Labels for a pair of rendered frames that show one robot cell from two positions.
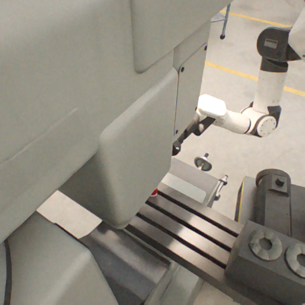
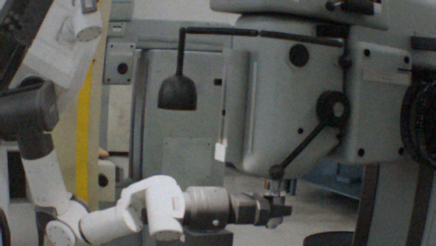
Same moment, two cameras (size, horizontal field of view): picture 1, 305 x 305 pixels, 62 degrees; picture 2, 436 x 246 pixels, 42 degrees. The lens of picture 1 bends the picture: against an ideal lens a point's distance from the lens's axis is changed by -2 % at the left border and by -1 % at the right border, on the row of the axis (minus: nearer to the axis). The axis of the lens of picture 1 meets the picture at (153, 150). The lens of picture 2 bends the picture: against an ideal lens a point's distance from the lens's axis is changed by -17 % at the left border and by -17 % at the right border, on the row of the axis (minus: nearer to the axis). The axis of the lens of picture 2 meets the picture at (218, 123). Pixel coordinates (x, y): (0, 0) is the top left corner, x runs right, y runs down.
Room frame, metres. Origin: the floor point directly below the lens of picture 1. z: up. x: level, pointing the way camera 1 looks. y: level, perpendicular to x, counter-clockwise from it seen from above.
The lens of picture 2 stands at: (1.69, 0.58, 1.53)
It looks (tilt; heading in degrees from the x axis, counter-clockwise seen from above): 6 degrees down; 211
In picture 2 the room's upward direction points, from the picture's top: 4 degrees clockwise
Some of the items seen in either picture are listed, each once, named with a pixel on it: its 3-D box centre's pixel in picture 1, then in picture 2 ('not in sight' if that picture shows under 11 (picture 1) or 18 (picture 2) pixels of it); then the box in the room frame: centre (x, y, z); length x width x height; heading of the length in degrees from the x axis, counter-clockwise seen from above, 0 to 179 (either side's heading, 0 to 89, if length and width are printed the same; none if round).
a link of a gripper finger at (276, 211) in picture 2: not in sight; (278, 211); (0.52, 0.02, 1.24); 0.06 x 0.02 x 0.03; 140
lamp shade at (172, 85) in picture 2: not in sight; (177, 91); (0.70, -0.11, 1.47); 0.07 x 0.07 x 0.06
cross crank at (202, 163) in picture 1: (200, 167); not in sight; (0.92, -0.27, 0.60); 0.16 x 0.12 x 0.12; 147
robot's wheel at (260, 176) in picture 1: (272, 181); not in sight; (0.89, -0.73, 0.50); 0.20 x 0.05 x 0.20; 72
